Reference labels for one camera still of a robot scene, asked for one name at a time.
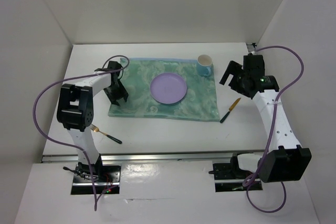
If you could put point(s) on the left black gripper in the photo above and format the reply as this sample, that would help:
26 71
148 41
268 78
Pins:
122 92

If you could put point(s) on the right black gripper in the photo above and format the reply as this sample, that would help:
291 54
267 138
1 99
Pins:
235 68

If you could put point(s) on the light blue mug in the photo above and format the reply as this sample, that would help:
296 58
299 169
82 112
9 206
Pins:
204 66

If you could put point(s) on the gold fork green handle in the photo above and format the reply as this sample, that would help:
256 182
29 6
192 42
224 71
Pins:
96 129

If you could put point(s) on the teal patterned satin cloth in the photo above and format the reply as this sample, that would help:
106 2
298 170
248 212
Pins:
199 103

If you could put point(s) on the lilac plastic plate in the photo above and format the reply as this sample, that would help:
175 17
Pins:
168 88

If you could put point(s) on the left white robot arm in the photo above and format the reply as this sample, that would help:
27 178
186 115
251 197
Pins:
75 112

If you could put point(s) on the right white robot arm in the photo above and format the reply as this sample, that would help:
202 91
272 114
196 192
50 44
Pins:
284 159

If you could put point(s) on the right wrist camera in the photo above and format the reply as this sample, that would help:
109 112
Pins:
254 65

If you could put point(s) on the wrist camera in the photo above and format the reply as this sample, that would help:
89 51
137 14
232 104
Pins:
115 66
254 65

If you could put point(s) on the gold knife green handle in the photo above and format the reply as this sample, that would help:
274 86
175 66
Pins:
229 110

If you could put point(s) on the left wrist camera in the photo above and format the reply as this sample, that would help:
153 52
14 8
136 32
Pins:
115 66

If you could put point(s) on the aluminium frame rail right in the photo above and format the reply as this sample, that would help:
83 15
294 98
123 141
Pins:
251 46

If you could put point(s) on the aluminium frame rail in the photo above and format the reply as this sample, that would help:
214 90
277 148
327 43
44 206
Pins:
251 46
178 156

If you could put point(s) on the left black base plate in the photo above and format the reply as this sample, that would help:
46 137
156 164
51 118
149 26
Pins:
110 174

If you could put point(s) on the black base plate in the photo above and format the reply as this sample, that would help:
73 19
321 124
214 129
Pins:
227 171
110 174

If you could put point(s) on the aluminium frame rail front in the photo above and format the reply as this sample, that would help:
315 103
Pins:
178 156

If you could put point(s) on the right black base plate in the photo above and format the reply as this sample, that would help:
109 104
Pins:
227 171

